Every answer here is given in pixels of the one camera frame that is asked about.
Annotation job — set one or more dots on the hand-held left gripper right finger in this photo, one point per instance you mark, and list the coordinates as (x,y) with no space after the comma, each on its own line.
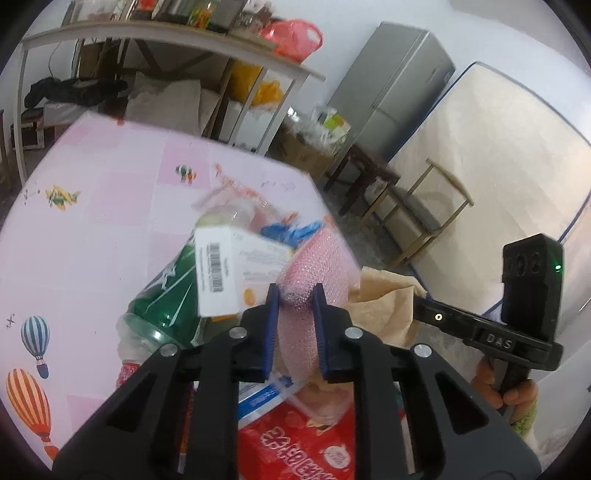
(319,332)

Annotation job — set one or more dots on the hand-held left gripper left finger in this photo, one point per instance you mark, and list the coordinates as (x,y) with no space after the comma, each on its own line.
(272,332)

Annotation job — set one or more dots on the pink bubble wrap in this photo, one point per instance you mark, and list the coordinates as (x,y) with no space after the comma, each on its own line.
(318,263)

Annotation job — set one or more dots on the brown paper bag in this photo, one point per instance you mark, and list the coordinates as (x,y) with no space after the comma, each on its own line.
(383,304)

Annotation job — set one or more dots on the green plastic bottle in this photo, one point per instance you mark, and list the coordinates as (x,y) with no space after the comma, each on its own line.
(171,295)

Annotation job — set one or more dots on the red printed packet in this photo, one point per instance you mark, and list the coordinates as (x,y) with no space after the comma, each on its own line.
(286,443)

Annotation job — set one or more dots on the person's right hand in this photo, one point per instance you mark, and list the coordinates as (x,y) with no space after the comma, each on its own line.
(521,397)

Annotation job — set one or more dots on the blue and white packet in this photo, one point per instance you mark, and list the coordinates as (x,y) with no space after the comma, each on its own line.
(258,397)

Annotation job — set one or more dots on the white labelled packet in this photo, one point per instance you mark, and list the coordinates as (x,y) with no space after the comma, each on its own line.
(221,267)

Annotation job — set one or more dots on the blue plastic wrapper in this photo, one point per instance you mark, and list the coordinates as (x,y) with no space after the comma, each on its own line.
(288,230)

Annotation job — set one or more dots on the clear red-printed plastic wrapper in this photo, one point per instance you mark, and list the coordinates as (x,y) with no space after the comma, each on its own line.
(240,191)

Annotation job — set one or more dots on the wooden chair with dark seat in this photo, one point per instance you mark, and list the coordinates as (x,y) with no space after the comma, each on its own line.
(415,207)

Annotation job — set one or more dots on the cream mattress with blue edge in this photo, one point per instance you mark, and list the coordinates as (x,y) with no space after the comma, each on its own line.
(498,152)

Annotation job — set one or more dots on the brown cardboard box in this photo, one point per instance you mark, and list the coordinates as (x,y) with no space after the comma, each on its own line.
(304,154)

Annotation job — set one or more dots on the dark wooden stool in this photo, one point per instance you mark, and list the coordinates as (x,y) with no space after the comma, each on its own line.
(364,159)

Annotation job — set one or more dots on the white cabinet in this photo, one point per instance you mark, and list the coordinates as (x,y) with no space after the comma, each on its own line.
(258,124)

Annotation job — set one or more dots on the yellow plastic bag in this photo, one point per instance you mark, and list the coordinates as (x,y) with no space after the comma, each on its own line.
(244,78)

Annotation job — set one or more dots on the white sack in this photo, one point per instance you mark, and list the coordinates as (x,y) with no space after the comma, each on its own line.
(161,101)

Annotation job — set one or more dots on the grey refrigerator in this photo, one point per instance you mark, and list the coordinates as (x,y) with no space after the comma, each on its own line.
(392,78)

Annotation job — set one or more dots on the red plastic bag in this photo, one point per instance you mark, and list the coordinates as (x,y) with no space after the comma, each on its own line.
(291,39)

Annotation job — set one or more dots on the small wooden stool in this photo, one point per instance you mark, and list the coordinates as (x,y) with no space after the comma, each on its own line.
(32,134)

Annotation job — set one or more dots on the black cloth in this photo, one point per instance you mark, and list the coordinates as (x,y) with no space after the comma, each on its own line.
(69,87)

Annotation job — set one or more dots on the white side table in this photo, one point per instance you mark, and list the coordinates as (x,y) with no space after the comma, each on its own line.
(161,32)

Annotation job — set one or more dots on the jar with yellow contents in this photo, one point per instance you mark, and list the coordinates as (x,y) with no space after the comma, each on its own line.
(203,16)

